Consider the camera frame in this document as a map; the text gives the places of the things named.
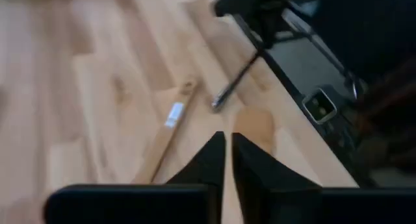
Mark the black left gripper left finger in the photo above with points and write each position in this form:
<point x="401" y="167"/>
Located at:
<point x="130" y="204"/>

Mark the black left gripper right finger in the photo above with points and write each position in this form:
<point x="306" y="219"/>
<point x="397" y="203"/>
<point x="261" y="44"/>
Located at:
<point x="308" y="207"/>

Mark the wooden spoon with white label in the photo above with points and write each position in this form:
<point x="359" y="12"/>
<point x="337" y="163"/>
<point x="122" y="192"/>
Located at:
<point x="162" y="139"/>

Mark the silver table knife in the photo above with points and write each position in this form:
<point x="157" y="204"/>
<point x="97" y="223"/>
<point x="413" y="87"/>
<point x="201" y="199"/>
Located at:
<point x="234" y="81"/>

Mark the wooden spatula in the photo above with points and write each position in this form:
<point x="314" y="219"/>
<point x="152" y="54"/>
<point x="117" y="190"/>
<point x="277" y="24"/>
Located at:
<point x="255" y="123"/>

